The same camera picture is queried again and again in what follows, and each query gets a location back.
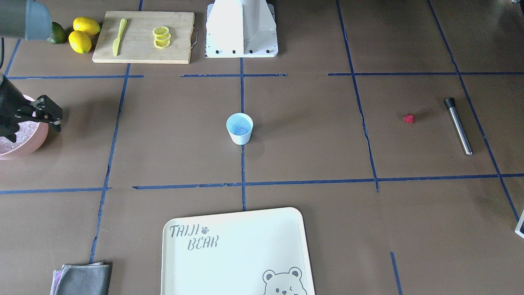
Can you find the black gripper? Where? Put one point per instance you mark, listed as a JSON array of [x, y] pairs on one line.
[[9, 102]]

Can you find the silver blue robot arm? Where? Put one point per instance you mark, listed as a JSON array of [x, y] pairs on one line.
[[29, 20]]

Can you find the pile of clear ice cubes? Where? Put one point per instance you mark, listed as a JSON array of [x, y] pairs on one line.
[[26, 139]]

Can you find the light blue plastic cup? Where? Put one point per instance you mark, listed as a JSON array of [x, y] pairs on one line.
[[239, 119]]

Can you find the pink bowl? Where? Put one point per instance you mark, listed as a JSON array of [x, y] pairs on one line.
[[44, 128]]

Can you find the green avocado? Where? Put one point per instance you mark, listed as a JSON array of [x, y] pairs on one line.
[[58, 34]]

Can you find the yellow lemon near avocado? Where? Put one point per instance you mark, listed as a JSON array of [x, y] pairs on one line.
[[80, 42]]

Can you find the bamboo cutting board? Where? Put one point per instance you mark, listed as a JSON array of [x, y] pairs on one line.
[[137, 43]]

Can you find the yellow lemon slices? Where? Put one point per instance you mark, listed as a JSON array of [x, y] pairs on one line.
[[162, 37]]

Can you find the folded grey cloth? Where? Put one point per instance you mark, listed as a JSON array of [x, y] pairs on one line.
[[74, 279]]

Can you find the cream bear tray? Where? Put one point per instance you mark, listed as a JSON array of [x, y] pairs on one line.
[[261, 252]]

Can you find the red strawberry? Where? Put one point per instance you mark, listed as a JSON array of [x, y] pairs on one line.
[[409, 118]]

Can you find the steel muddler with black tip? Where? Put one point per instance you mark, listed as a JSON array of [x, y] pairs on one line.
[[451, 107]]

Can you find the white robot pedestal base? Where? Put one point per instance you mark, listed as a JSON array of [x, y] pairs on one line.
[[241, 29]]

